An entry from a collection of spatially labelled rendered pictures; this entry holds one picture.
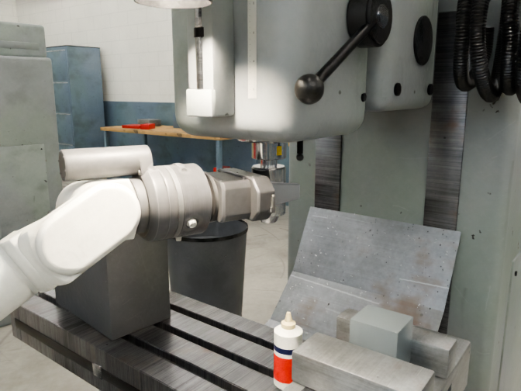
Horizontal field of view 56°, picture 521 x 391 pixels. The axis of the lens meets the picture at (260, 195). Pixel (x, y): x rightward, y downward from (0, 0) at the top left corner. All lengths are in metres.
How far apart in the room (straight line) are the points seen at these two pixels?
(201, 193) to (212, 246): 1.96
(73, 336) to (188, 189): 0.44
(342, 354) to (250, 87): 0.32
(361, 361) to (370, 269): 0.41
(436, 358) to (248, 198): 0.30
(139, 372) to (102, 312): 0.14
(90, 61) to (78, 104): 0.68
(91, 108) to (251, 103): 7.47
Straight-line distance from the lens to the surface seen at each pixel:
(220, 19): 0.55
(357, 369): 0.58
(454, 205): 0.94
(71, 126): 7.85
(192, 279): 2.61
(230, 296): 2.69
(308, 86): 0.48
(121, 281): 0.85
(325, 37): 0.57
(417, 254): 0.96
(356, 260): 1.00
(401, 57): 0.72
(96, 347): 0.87
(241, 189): 0.59
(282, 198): 0.64
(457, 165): 0.93
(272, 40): 0.54
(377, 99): 0.68
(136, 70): 7.65
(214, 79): 0.54
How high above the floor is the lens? 1.37
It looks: 12 degrees down
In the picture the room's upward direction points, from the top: straight up
